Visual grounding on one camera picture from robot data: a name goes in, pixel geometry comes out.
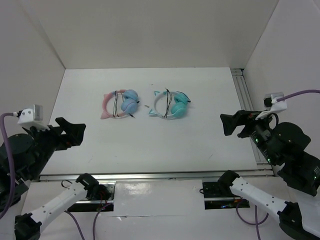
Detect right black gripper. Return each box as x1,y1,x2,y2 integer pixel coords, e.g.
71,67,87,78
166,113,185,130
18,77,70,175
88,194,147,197
217,106,278,163

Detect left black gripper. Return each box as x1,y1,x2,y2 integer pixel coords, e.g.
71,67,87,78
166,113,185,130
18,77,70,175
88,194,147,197
25,115,87,178

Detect teal cat ear headphones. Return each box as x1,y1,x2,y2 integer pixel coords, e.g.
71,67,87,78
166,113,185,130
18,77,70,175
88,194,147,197
148,89,192,120

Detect black headphone audio cable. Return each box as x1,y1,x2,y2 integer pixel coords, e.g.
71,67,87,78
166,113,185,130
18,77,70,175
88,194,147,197
162,87,192,119

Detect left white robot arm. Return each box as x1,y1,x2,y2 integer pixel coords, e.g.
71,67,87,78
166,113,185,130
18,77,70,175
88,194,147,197
0,113,99,240

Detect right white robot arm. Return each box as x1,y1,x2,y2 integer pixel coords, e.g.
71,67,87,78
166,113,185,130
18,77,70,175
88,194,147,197
218,110,320,240

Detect pink blue cat ear headphones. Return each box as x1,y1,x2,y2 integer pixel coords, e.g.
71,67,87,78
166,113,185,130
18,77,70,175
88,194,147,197
100,89,140,120

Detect aluminium rail at right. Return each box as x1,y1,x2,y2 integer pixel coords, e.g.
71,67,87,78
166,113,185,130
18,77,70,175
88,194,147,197
231,68,272,171

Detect aluminium rail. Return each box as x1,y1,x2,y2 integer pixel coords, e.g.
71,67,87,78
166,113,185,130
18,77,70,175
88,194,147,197
39,165,274,182
231,68,272,171

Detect aluminium rail at front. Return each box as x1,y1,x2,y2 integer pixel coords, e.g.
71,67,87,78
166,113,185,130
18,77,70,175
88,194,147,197
39,165,274,182

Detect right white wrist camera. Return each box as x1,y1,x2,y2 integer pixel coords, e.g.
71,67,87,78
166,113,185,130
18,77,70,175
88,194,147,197
255,92,288,120

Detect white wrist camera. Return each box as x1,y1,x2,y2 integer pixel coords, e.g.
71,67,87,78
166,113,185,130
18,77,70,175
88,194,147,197
255,92,288,120
17,104,46,129

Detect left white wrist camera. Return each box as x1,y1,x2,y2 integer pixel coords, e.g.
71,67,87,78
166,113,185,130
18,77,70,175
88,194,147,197
17,104,46,129

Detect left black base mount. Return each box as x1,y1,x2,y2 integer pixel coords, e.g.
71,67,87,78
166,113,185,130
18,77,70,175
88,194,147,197
67,182,116,213

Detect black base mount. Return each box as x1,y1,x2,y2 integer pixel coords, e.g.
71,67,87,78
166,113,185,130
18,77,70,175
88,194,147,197
199,181,250,210
67,182,116,213

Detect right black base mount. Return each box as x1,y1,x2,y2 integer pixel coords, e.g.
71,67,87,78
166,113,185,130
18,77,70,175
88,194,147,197
199,181,250,210

